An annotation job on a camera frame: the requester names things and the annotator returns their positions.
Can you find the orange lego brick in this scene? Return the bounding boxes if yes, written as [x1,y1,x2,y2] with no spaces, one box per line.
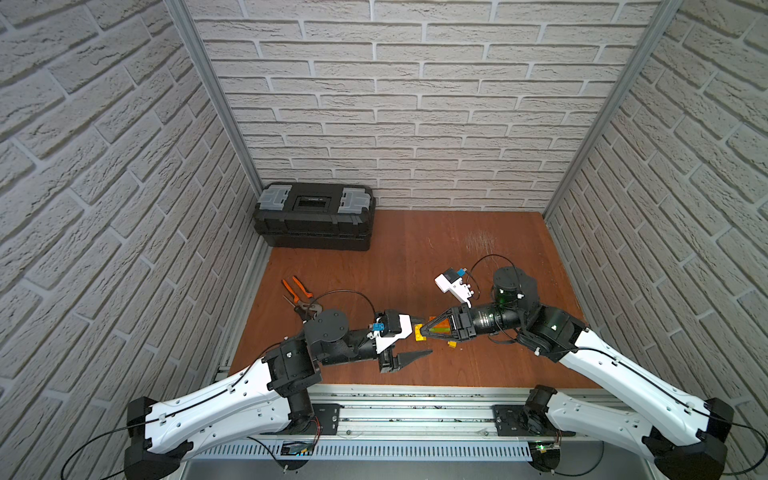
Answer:
[427,319,452,335]

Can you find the yellow lego brick front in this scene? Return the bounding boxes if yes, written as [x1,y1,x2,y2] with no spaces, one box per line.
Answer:
[413,324,427,342]

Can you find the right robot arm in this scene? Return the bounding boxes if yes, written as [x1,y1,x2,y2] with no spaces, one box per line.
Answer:
[420,266,734,479]

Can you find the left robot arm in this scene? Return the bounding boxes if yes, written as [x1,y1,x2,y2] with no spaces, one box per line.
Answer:
[124,309,428,479]

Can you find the black plastic toolbox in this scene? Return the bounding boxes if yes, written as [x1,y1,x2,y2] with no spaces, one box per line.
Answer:
[254,182,376,251]

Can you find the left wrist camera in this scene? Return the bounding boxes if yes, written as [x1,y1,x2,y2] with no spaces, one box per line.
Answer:
[372,312,413,355]

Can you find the orange handled pliers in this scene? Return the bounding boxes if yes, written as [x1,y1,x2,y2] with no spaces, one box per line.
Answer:
[281,275,314,306]

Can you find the yellow handled screwdriver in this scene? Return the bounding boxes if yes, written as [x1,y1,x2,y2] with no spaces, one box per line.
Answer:
[283,296,323,322]

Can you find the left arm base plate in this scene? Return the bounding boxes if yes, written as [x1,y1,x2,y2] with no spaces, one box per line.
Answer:
[268,403,342,436]

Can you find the aluminium rail frame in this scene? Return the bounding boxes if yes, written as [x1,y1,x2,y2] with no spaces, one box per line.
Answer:
[197,385,627,473]

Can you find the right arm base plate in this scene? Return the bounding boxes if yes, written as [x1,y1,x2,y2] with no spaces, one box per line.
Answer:
[491,404,576,437]

